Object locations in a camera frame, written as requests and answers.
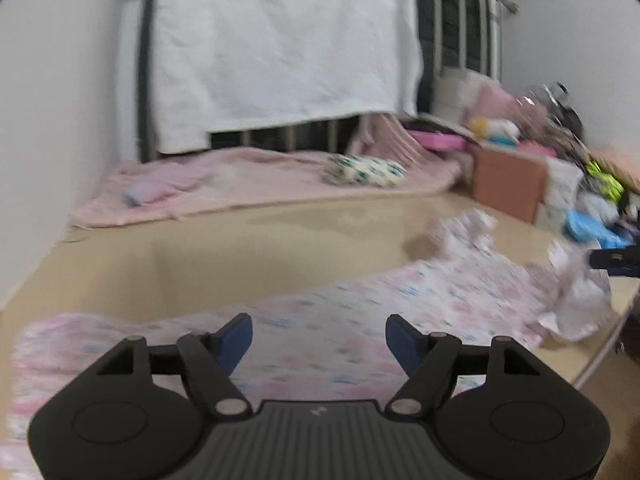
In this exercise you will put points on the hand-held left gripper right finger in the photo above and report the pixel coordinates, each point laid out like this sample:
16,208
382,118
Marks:
402,341

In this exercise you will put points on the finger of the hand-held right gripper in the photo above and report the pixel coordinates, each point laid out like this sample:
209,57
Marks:
612,260

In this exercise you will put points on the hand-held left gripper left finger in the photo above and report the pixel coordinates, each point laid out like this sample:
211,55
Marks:
238,336

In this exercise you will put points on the pink floral garment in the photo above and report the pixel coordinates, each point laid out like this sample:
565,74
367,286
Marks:
450,290

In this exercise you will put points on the light blue cloth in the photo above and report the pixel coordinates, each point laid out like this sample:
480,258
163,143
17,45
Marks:
587,227

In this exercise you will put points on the neon yellow cloth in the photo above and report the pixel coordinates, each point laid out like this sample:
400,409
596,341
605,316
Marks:
605,180

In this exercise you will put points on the brown cardboard box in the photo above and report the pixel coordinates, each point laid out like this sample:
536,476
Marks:
505,185

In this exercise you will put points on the pink fuzzy blanket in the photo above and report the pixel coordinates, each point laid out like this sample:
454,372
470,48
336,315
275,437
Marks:
260,180

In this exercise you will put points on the clear plastic bag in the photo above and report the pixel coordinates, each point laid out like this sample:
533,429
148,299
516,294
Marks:
537,105

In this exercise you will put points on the green patterned small pillow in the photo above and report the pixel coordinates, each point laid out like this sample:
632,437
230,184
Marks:
365,170

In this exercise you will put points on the yellow and white plush toy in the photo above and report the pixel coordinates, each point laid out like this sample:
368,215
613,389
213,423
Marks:
492,129

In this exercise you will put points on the pink flat case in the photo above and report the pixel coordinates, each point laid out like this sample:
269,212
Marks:
440,141

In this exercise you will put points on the white hanging towel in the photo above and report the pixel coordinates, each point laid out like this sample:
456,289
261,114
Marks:
285,35

